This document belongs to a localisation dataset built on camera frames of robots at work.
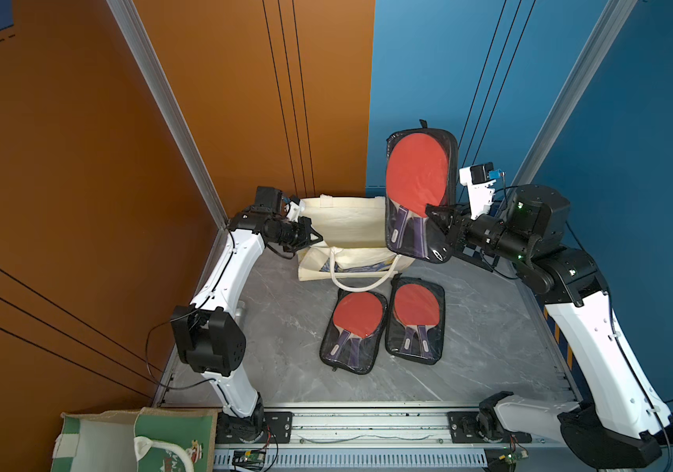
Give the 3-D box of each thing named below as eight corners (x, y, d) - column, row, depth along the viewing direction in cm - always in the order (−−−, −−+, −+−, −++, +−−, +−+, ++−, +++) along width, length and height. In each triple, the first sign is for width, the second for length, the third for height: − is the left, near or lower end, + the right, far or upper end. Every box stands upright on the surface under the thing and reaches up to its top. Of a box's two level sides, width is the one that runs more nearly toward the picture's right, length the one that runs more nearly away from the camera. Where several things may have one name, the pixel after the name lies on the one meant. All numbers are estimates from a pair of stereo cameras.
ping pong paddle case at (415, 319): (381, 354, 87) (382, 351, 85) (390, 277, 104) (391, 273, 102) (444, 366, 85) (446, 364, 83) (442, 285, 102) (444, 281, 100)
